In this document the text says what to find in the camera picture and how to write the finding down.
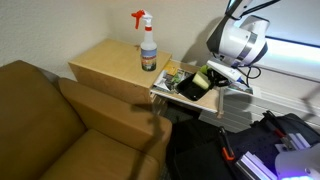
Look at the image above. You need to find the white wall radiator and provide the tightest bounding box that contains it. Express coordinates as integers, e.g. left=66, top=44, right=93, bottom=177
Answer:
left=199, top=87, right=320, bottom=132

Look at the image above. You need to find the white roller window blind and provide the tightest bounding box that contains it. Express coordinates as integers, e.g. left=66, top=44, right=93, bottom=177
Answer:
left=253, top=0, right=320, bottom=46

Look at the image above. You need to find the orange black clamp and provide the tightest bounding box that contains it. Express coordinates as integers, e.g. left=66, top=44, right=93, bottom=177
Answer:
left=219, top=127, right=235, bottom=161

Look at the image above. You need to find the brown leather armchair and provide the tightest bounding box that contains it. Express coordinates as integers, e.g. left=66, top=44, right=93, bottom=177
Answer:
left=0, top=60, right=172, bottom=180

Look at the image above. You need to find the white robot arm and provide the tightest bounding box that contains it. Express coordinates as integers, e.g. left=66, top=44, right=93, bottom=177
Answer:
left=206, top=0, right=280, bottom=86

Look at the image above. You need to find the colourful magazine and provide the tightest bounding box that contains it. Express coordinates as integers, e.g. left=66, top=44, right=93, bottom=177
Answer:
left=153, top=67, right=253, bottom=94

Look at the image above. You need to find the yellow sponge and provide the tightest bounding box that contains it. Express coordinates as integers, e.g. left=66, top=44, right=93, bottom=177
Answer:
left=192, top=71, right=210, bottom=90

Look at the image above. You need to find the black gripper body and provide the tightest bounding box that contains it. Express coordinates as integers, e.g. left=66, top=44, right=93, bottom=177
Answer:
left=207, top=68, right=230, bottom=87

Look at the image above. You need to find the spray bottle with red trigger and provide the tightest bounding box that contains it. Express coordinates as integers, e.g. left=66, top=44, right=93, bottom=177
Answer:
left=131, top=9, right=157, bottom=71

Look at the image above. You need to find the green tennis ball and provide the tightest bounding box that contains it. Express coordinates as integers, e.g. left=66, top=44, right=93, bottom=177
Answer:
left=199, top=65, right=209, bottom=74

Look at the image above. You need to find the black plastic tray bowl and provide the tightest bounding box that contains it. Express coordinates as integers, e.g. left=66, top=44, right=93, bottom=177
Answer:
left=176, top=74, right=214, bottom=101

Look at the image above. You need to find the white windowsill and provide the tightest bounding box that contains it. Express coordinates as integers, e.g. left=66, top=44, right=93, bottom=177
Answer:
left=256, top=36, right=320, bottom=84

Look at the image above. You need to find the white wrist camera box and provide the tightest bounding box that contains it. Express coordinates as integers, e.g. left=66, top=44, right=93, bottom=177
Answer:
left=207, top=60, right=241, bottom=82

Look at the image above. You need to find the light wooden nightstand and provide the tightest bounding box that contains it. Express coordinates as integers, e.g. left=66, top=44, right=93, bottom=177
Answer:
left=69, top=39, right=224, bottom=118

